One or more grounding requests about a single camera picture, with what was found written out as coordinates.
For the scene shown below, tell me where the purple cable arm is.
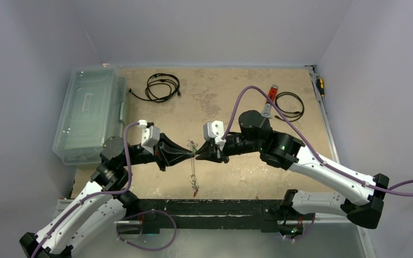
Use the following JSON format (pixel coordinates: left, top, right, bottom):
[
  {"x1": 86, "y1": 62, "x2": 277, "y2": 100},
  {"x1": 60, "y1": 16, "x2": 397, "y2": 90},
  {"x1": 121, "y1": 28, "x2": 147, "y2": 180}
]
[
  {"x1": 221, "y1": 85, "x2": 413, "y2": 198},
  {"x1": 30, "y1": 121, "x2": 147, "y2": 258}
]

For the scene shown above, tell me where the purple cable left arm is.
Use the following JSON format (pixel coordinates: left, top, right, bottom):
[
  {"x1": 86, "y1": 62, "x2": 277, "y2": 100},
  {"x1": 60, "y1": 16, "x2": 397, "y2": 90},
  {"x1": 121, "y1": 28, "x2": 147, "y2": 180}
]
[{"x1": 30, "y1": 121, "x2": 147, "y2": 258}]

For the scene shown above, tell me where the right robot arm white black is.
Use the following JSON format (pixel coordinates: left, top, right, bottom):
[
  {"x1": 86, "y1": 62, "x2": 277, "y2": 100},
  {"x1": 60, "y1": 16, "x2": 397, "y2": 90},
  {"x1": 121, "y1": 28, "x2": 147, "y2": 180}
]
[{"x1": 195, "y1": 110, "x2": 389, "y2": 229}]

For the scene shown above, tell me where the black coiled cable left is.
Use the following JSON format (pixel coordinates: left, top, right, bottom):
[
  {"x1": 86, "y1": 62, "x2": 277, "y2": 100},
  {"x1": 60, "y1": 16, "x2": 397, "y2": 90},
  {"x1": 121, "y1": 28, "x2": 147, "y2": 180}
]
[{"x1": 128, "y1": 73, "x2": 182, "y2": 104}]

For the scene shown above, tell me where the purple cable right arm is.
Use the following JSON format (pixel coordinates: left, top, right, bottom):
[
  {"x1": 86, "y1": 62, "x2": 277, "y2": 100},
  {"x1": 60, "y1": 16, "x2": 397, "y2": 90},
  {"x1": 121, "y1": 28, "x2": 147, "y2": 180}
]
[{"x1": 221, "y1": 85, "x2": 413, "y2": 198}]

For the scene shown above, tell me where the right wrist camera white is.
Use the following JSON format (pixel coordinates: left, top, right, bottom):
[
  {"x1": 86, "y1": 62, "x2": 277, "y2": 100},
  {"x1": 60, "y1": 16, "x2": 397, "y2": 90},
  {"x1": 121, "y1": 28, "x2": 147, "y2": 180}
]
[{"x1": 203, "y1": 120, "x2": 226, "y2": 148}]

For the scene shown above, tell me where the red handled adjustable wrench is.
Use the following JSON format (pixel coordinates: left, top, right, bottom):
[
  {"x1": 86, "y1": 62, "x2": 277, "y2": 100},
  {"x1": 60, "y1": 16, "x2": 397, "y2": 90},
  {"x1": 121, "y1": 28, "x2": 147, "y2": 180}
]
[{"x1": 260, "y1": 84, "x2": 279, "y2": 119}]

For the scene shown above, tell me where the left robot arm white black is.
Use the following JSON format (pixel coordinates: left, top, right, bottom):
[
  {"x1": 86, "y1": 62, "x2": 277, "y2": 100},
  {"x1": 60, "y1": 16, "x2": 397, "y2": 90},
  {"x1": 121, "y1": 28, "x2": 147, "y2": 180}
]
[{"x1": 19, "y1": 133, "x2": 194, "y2": 257}]

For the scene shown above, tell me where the aluminium frame rail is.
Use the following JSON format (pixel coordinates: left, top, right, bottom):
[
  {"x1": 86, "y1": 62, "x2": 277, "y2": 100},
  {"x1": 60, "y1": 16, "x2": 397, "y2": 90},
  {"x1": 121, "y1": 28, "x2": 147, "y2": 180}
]
[{"x1": 51, "y1": 65, "x2": 375, "y2": 258}]

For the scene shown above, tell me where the keyring chain with keys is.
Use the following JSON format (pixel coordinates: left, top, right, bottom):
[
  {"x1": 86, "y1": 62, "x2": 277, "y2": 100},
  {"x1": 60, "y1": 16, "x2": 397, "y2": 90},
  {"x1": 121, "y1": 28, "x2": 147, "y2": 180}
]
[{"x1": 186, "y1": 140, "x2": 200, "y2": 198}]

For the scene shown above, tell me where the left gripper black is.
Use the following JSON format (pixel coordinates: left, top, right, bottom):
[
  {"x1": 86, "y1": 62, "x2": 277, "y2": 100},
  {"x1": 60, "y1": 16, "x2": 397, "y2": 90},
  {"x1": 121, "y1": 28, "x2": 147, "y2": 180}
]
[{"x1": 120, "y1": 132, "x2": 195, "y2": 170}]

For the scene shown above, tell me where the black coiled cable right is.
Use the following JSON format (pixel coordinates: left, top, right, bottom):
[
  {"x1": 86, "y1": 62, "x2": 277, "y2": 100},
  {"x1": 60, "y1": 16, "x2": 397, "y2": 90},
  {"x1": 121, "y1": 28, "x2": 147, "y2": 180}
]
[{"x1": 274, "y1": 91, "x2": 305, "y2": 123}]

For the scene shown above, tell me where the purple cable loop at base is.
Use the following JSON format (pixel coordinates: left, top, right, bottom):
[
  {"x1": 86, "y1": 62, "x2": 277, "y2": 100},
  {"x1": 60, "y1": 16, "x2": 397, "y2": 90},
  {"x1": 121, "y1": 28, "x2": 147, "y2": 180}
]
[{"x1": 116, "y1": 209, "x2": 179, "y2": 253}]

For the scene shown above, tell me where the yellow black screwdriver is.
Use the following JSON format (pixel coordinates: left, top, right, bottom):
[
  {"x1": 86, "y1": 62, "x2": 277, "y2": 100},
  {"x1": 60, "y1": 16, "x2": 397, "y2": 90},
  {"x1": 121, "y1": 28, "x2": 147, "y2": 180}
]
[{"x1": 316, "y1": 78, "x2": 325, "y2": 97}]

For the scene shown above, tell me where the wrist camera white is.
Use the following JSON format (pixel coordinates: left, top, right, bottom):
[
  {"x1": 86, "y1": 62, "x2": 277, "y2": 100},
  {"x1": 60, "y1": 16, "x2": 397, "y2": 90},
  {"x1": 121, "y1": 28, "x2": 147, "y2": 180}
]
[
  {"x1": 138, "y1": 119, "x2": 160, "y2": 151},
  {"x1": 203, "y1": 120, "x2": 226, "y2": 148}
]

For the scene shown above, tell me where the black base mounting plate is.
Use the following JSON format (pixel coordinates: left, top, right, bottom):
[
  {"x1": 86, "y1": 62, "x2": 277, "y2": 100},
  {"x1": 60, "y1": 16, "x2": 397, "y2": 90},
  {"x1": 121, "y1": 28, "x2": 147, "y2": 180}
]
[{"x1": 125, "y1": 199, "x2": 314, "y2": 234}]

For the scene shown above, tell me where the clear plastic storage bin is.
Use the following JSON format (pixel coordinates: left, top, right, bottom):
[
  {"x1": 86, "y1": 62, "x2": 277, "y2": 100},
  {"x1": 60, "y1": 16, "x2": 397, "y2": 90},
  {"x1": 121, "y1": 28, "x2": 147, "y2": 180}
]
[{"x1": 52, "y1": 66, "x2": 127, "y2": 167}]

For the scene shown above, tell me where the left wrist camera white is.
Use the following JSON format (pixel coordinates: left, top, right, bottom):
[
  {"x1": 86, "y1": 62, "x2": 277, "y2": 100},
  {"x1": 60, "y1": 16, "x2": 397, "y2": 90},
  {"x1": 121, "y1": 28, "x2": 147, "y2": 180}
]
[{"x1": 138, "y1": 119, "x2": 160, "y2": 151}]

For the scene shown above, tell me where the black coiled cable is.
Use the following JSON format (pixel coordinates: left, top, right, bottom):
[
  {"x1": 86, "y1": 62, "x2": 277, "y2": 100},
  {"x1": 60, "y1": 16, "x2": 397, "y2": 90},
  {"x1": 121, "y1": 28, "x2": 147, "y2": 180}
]
[
  {"x1": 128, "y1": 73, "x2": 182, "y2": 104},
  {"x1": 274, "y1": 91, "x2": 305, "y2": 123}
]

